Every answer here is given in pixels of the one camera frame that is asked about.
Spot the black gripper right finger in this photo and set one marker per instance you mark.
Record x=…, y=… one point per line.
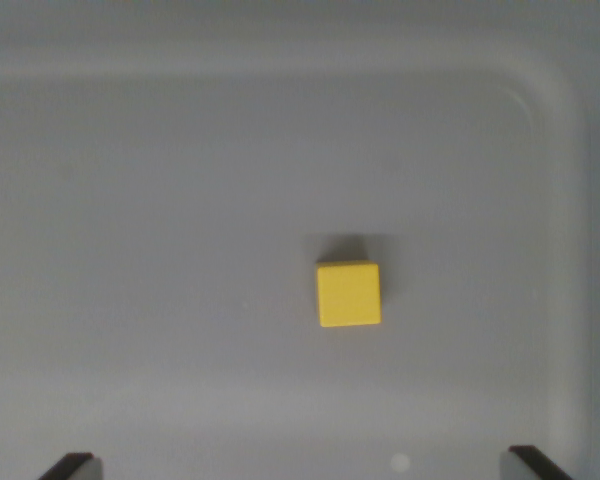
x=527, y=465

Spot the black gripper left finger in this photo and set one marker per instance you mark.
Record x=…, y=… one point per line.
x=75, y=467

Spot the yellow wooden cube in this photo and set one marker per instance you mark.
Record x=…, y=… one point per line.
x=349, y=295

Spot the grey plastic bin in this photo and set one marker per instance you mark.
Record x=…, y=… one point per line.
x=230, y=150

